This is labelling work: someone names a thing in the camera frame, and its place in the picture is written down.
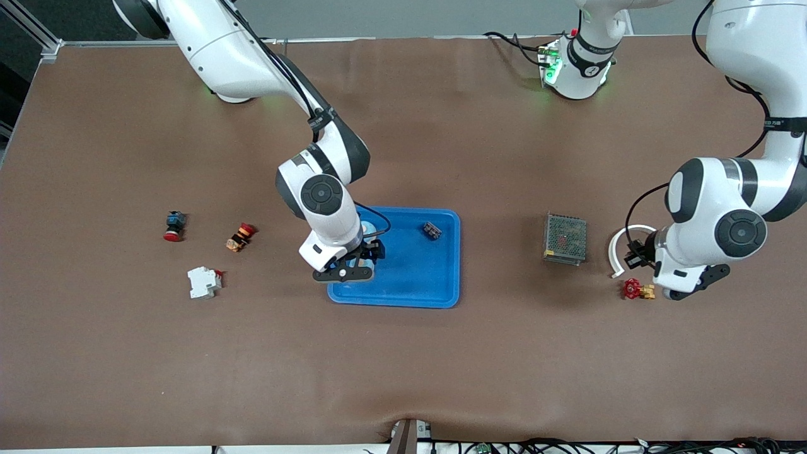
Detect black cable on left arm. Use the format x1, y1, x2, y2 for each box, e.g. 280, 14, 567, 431
624, 0, 807, 253

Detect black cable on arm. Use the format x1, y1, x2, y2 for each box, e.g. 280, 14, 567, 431
624, 0, 807, 253
218, 0, 393, 240

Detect white curved plastic bracket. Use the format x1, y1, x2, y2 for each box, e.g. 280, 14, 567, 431
609, 224, 658, 279

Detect black cables at arm base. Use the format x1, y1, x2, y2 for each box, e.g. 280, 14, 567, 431
484, 30, 549, 67

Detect white circuit breaker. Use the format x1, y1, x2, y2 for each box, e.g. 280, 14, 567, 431
187, 266, 224, 300

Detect orange black red-capped switch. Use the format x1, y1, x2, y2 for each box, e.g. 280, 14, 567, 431
226, 223, 257, 253

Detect brass valve red handwheel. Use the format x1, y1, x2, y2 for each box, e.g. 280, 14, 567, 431
622, 278, 656, 301

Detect grey mount post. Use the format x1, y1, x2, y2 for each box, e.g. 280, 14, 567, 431
386, 418, 434, 454

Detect blue plastic tray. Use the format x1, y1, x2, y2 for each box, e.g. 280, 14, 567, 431
327, 206, 461, 309

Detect metal mesh power supply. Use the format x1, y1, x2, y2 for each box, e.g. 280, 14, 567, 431
543, 212, 588, 266

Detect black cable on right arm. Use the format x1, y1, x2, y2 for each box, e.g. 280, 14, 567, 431
218, 0, 393, 240

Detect red mushroom button blue base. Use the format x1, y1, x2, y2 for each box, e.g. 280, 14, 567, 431
163, 211, 188, 243

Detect aluminium frame profile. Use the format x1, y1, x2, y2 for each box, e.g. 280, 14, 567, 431
0, 0, 65, 65

